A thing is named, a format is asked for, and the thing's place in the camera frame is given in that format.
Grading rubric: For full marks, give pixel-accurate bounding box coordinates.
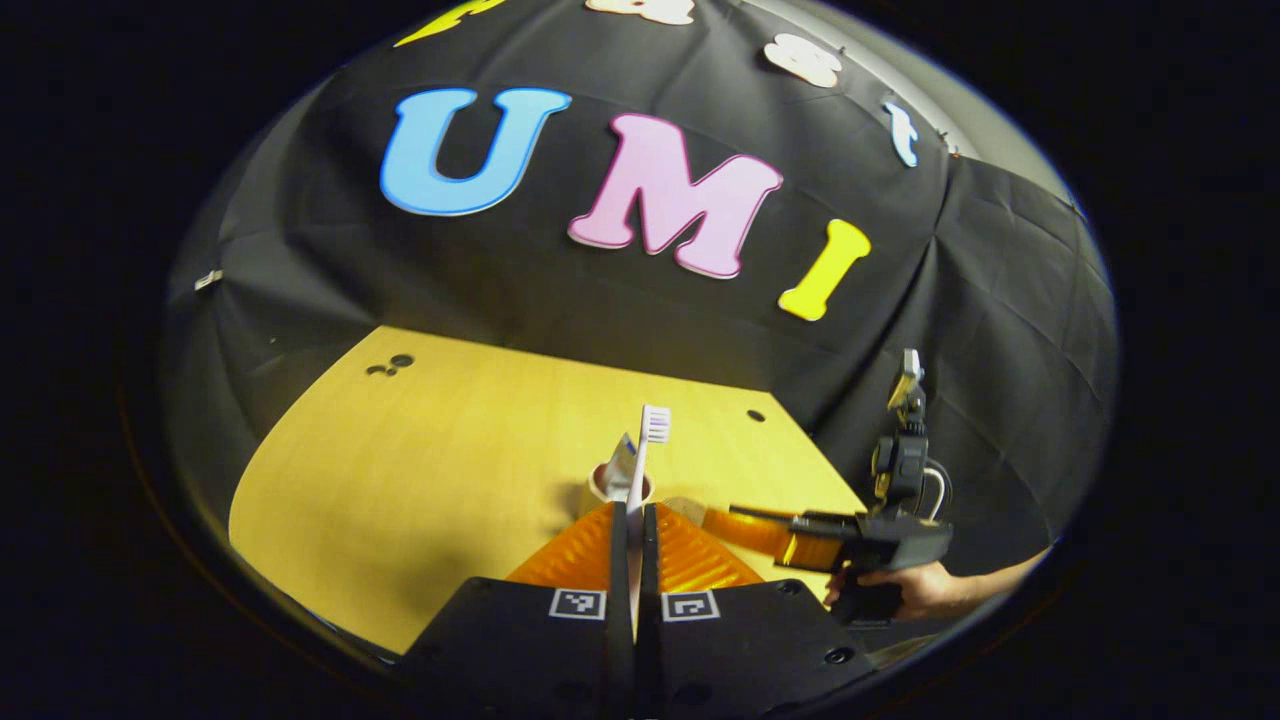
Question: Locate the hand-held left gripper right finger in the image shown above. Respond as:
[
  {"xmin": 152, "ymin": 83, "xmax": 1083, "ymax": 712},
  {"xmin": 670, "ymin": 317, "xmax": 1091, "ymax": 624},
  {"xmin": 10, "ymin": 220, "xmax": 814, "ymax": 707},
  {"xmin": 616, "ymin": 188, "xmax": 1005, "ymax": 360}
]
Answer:
[{"xmin": 640, "ymin": 503, "xmax": 881, "ymax": 720}]

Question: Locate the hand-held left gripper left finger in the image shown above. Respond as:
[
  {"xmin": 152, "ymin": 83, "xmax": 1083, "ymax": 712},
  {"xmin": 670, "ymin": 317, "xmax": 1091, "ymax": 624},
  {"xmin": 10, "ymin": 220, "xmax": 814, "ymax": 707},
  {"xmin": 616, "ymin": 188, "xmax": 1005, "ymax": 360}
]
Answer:
[{"xmin": 400, "ymin": 502, "xmax": 636, "ymax": 720}]

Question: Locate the white pink toothbrush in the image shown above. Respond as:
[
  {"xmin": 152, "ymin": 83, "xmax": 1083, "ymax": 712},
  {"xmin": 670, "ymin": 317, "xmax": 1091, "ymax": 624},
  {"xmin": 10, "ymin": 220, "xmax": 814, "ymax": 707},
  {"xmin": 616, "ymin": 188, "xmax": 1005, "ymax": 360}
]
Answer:
[{"xmin": 624, "ymin": 404, "xmax": 673, "ymax": 641}]

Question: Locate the white toothpaste tube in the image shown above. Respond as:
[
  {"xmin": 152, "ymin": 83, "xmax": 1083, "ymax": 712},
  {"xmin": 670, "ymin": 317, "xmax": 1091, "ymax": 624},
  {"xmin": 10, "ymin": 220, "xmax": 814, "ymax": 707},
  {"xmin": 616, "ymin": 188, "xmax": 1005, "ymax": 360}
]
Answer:
[{"xmin": 602, "ymin": 432, "xmax": 642, "ymax": 502}]

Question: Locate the beige cup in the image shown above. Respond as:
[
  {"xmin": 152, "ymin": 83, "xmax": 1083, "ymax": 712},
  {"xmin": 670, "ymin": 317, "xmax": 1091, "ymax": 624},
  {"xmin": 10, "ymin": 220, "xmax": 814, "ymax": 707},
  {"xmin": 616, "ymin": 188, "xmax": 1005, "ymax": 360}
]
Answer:
[{"xmin": 582, "ymin": 462, "xmax": 657, "ymax": 521}]

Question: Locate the black backdrop cloth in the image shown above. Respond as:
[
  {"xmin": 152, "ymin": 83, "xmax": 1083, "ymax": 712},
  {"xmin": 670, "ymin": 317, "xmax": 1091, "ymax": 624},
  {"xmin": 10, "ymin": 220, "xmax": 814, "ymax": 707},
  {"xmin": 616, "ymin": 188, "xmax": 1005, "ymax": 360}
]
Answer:
[{"xmin": 160, "ymin": 0, "xmax": 1119, "ymax": 621}]

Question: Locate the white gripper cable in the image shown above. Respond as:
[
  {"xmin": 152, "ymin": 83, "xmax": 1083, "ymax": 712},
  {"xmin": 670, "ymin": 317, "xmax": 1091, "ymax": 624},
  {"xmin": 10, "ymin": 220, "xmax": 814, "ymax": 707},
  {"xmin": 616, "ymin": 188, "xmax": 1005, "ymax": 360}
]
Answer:
[{"xmin": 922, "ymin": 464, "xmax": 954, "ymax": 523}]

